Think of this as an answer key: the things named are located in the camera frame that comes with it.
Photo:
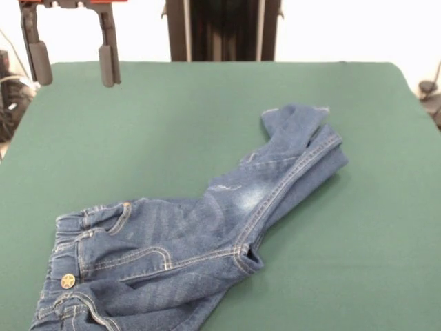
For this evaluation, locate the black wheeled chair base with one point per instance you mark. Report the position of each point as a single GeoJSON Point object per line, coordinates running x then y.
{"type": "Point", "coordinates": [427, 87]}
{"type": "Point", "coordinates": [10, 100]}

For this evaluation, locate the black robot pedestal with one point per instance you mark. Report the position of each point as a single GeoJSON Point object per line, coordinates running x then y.
{"type": "Point", "coordinates": [224, 31]}

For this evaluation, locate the dark green table cloth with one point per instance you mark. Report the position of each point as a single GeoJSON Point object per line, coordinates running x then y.
{"type": "Point", "coordinates": [138, 138]}

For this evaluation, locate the blue denim jeans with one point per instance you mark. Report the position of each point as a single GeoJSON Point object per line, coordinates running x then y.
{"type": "Point", "coordinates": [172, 248]}

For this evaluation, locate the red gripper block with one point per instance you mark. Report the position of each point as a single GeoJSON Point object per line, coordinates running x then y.
{"type": "Point", "coordinates": [65, 2]}

